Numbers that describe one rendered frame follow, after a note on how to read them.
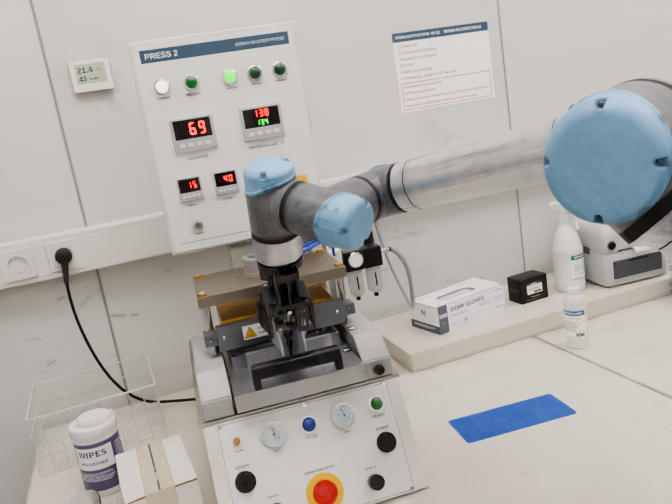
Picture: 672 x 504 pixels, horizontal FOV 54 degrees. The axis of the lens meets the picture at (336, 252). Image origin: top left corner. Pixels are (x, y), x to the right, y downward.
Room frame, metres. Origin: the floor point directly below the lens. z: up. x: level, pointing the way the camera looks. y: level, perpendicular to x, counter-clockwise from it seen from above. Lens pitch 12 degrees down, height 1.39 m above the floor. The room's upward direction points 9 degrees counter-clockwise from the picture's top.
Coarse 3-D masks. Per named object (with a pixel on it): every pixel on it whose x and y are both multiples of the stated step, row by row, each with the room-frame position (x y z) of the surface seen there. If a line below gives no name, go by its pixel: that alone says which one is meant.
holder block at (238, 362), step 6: (336, 330) 1.15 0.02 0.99; (312, 336) 1.14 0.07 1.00; (336, 336) 1.14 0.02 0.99; (336, 342) 1.14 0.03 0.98; (228, 354) 1.17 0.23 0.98; (234, 354) 1.11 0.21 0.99; (240, 354) 1.11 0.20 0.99; (234, 360) 1.10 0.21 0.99; (240, 360) 1.10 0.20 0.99; (246, 360) 1.10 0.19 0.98; (234, 366) 1.10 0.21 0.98; (240, 366) 1.10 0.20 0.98; (246, 366) 1.10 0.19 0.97
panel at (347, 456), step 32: (384, 384) 1.05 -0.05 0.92; (256, 416) 1.00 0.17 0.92; (288, 416) 1.01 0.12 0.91; (320, 416) 1.02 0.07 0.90; (384, 416) 1.03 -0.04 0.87; (224, 448) 0.98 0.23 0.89; (256, 448) 0.98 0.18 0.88; (288, 448) 0.99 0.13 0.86; (320, 448) 0.99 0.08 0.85; (352, 448) 1.00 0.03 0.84; (256, 480) 0.96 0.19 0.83; (288, 480) 0.96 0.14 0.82; (320, 480) 0.97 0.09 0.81; (352, 480) 0.98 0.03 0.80
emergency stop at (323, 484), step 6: (324, 480) 0.96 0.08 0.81; (318, 486) 0.96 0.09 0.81; (324, 486) 0.96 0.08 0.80; (330, 486) 0.96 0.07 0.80; (318, 492) 0.95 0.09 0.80; (324, 492) 0.95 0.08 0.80; (330, 492) 0.96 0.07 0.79; (336, 492) 0.96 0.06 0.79; (318, 498) 0.95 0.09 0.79; (324, 498) 0.95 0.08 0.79; (330, 498) 0.95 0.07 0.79; (336, 498) 0.95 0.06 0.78
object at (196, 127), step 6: (198, 120) 1.32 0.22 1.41; (204, 120) 1.33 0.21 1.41; (180, 126) 1.32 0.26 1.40; (186, 126) 1.32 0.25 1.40; (192, 126) 1.32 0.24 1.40; (198, 126) 1.32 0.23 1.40; (204, 126) 1.33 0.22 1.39; (180, 132) 1.32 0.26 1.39; (186, 132) 1.32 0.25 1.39; (192, 132) 1.32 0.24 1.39; (198, 132) 1.32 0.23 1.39; (204, 132) 1.32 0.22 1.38
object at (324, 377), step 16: (320, 336) 1.09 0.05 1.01; (224, 352) 1.20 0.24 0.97; (256, 352) 1.06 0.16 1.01; (272, 352) 1.07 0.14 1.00; (352, 352) 1.09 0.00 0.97; (320, 368) 1.04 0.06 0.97; (352, 368) 1.03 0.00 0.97; (240, 384) 1.03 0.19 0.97; (272, 384) 1.01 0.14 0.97; (288, 384) 1.00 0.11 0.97; (304, 384) 1.01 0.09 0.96; (320, 384) 1.02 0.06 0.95; (336, 384) 1.02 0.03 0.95; (240, 400) 0.99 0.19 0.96; (256, 400) 0.99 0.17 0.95; (272, 400) 1.00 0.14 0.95
